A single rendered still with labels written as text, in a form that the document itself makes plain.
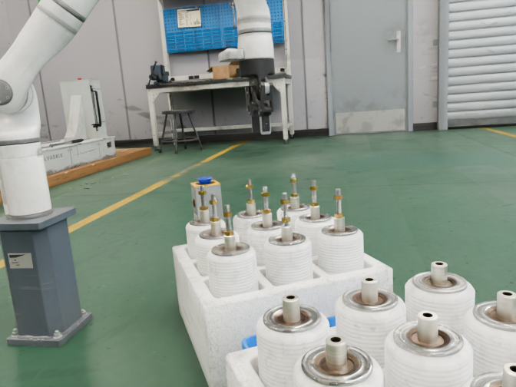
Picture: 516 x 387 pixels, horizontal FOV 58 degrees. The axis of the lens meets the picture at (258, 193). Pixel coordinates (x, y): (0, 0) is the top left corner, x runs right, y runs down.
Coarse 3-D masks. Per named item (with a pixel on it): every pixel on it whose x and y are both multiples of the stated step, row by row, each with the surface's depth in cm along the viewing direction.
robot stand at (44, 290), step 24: (48, 216) 107; (0, 240) 107; (24, 240) 104; (48, 240) 106; (24, 264) 106; (48, 264) 107; (72, 264) 115; (24, 288) 107; (48, 288) 107; (72, 288) 114; (24, 312) 108; (48, 312) 108; (72, 312) 114; (24, 336) 110; (48, 336) 109
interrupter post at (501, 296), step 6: (498, 294) 56; (504, 294) 57; (510, 294) 56; (498, 300) 56; (504, 300) 56; (510, 300) 55; (498, 306) 56; (504, 306) 56; (510, 306) 55; (498, 312) 57; (504, 312) 56; (510, 312) 56; (504, 318) 56; (510, 318) 56
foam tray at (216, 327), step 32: (192, 288) 92; (288, 288) 87; (320, 288) 88; (352, 288) 91; (384, 288) 93; (192, 320) 99; (224, 320) 83; (256, 320) 85; (224, 352) 84; (224, 384) 85
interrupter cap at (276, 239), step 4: (272, 236) 95; (276, 236) 94; (280, 236) 95; (296, 236) 94; (300, 236) 93; (304, 236) 93; (272, 240) 92; (276, 240) 92; (280, 240) 93; (292, 240) 92; (296, 240) 91; (300, 240) 91; (304, 240) 91; (276, 244) 90; (280, 244) 90; (284, 244) 89; (288, 244) 89; (292, 244) 89; (296, 244) 90
